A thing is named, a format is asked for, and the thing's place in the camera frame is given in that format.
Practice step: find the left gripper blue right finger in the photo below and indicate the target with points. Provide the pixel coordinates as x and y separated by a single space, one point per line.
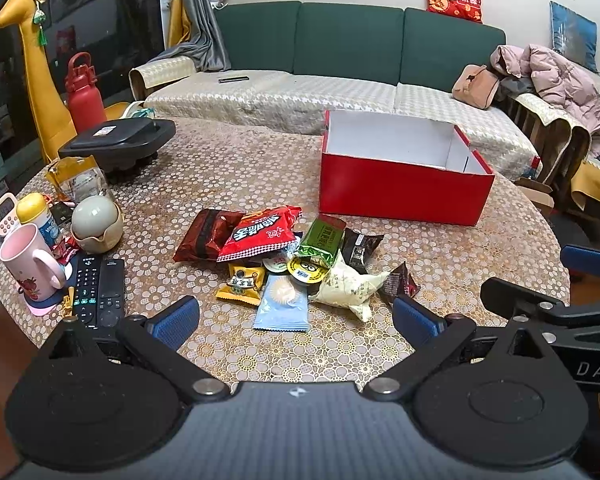
415 323

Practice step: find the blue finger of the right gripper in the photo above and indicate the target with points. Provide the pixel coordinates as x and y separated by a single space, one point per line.
580 259

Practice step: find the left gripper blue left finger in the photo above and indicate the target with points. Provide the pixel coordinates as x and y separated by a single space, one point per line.
175 324

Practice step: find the brown chocolate wrapper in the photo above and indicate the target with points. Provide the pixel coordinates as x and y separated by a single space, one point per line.
399 282

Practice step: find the cream snack bag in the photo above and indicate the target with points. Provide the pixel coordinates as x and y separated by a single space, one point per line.
344 287

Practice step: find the yellow small snack packet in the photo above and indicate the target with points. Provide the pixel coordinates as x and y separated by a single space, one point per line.
244 285

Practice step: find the dark red snack bag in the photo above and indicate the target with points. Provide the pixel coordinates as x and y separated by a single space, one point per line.
207 235

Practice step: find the black snack packet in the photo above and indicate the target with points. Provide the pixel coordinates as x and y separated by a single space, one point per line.
357 248

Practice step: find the light blue snack packet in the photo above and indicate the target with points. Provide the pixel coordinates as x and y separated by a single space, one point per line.
284 306

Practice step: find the green jelly cup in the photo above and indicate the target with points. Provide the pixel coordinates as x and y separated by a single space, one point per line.
276 263

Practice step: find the green snack bar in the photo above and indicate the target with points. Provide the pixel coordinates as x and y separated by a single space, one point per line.
322 241

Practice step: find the yellow minion pouch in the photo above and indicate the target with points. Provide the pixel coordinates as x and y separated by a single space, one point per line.
304 271

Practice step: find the slim black remote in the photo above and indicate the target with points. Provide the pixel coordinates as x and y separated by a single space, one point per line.
110 293

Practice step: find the black remote with buttons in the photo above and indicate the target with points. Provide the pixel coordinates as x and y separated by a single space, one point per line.
85 297

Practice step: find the grey ball in bowl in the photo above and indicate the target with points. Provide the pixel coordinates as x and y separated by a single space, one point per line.
97 224

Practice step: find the pink mug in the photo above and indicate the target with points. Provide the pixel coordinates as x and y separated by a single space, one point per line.
31 263

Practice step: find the red cardboard box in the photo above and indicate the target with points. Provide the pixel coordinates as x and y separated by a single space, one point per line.
399 167

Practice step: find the clear glass jar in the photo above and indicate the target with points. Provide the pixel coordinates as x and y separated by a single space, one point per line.
76 178

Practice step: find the pink jacket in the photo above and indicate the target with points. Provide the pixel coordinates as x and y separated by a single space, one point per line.
556 80

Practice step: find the black tray device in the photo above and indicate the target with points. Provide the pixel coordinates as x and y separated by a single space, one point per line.
120 144

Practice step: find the white kitchen timer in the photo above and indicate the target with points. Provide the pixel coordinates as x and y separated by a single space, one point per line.
8 217

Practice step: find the beige handbag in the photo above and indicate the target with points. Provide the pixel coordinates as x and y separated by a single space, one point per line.
476 86

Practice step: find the yellow giraffe statue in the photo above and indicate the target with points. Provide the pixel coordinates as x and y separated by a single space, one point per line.
52 118

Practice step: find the red water bottle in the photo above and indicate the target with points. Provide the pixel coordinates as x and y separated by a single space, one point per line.
84 101

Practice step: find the phone on sofa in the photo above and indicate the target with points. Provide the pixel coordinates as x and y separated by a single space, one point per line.
233 79

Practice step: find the green sofa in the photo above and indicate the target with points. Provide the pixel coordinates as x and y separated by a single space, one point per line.
306 58

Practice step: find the grey curtain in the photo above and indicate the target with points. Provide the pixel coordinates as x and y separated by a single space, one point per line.
195 33

